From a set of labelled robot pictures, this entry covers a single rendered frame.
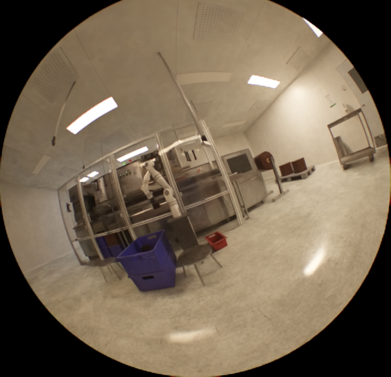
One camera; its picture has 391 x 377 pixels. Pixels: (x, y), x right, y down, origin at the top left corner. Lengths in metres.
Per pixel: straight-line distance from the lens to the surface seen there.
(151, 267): 1.07
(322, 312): 0.83
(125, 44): 1.98
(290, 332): 0.78
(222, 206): 2.02
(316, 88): 4.26
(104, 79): 2.19
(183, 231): 1.23
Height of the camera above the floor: 0.76
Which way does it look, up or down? 4 degrees up
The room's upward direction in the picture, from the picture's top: 21 degrees counter-clockwise
